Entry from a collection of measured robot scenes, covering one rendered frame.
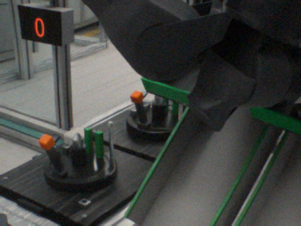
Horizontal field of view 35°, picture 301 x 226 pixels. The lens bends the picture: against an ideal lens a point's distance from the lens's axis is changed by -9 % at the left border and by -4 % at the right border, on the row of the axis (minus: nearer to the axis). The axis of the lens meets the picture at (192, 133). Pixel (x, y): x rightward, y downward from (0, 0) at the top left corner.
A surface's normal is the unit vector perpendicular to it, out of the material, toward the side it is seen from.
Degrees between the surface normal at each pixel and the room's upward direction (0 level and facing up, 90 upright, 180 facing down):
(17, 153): 0
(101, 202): 0
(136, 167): 0
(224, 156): 45
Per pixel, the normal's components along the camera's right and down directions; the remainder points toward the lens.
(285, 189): -0.44, -0.44
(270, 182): 0.75, 0.29
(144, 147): 0.04, -0.91
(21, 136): -0.52, 0.33
